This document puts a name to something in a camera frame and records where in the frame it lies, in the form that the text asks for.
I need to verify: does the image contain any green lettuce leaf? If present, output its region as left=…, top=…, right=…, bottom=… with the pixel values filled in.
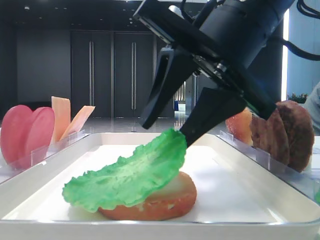
left=62, top=128, right=187, bottom=213

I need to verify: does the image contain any inner bun top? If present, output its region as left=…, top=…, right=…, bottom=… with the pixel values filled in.
left=225, top=107, right=253, bottom=146

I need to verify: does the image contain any clear left food rack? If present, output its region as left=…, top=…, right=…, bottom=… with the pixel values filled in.
left=0, top=130, right=88, bottom=183

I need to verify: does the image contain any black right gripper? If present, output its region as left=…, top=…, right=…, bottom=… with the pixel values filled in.
left=140, top=45, right=276, bottom=147

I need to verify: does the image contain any clear right food rack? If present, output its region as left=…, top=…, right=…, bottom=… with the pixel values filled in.
left=217, top=130, right=320, bottom=200

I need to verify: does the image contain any inner brown meat patty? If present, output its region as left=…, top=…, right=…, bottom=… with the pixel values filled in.
left=250, top=108, right=290, bottom=166

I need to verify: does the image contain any dark double door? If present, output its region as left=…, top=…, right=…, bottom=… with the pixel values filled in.
left=70, top=31, right=166, bottom=118

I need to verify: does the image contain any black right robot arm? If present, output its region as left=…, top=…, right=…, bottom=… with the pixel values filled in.
left=133, top=0, right=292, bottom=145

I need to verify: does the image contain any orange cheese slice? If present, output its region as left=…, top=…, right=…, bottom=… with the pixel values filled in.
left=59, top=105, right=96, bottom=141
left=51, top=96, right=71, bottom=143

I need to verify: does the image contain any white metal tray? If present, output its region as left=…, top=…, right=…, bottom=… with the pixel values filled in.
left=0, top=132, right=320, bottom=240

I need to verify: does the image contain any clear food rack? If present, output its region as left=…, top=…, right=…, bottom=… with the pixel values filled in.
left=217, top=130, right=320, bottom=200
left=0, top=130, right=88, bottom=183

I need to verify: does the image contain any seated person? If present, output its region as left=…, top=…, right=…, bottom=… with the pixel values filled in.
left=302, top=82, right=320, bottom=136

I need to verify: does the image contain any inner orange cheese slice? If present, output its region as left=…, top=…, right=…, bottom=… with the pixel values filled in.
left=59, top=105, right=96, bottom=141

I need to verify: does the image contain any bread slice in tray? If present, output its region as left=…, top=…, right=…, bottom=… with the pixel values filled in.
left=98, top=171, right=197, bottom=221

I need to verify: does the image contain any outer orange cheese slice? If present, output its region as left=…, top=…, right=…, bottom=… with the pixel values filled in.
left=51, top=96, right=71, bottom=143

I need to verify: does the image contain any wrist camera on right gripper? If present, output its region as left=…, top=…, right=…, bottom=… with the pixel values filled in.
left=132, top=0, right=208, bottom=48

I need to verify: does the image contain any inner red tomato slice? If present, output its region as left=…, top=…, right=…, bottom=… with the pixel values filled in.
left=18, top=107, right=55, bottom=169

